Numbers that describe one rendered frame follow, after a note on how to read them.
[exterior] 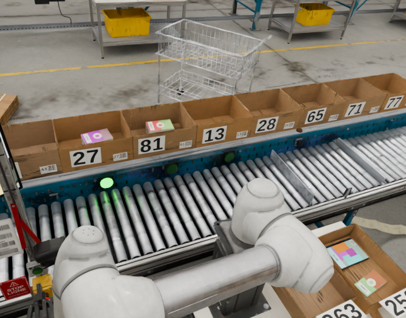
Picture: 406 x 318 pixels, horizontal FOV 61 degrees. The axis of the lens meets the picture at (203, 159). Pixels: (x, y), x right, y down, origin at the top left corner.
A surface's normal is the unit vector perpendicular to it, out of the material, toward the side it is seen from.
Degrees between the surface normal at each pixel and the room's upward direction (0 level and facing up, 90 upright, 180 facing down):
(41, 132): 89
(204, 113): 89
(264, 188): 7
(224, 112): 89
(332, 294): 0
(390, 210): 0
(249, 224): 84
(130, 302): 22
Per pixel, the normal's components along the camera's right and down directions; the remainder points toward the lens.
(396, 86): -0.91, 0.18
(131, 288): 0.34, -0.87
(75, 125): 0.40, 0.61
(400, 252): 0.09, -0.77
